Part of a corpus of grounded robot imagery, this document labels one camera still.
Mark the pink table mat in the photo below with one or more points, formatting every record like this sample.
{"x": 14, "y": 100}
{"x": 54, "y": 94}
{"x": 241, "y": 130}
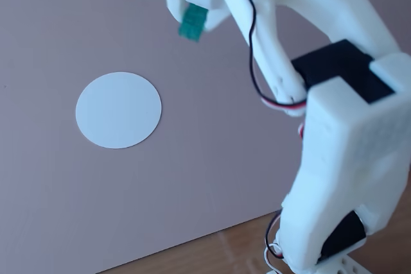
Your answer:
{"x": 192, "y": 126}

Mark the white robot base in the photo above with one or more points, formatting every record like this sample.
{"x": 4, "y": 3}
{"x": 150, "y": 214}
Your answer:
{"x": 346, "y": 266}

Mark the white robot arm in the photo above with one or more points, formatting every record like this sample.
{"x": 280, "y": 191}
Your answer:
{"x": 337, "y": 133}

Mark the teal transparent lego brick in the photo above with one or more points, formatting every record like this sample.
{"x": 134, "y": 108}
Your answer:
{"x": 192, "y": 23}

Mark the white paper circle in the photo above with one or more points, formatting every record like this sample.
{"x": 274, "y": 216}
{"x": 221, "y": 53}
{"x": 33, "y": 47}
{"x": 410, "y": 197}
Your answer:
{"x": 118, "y": 110}

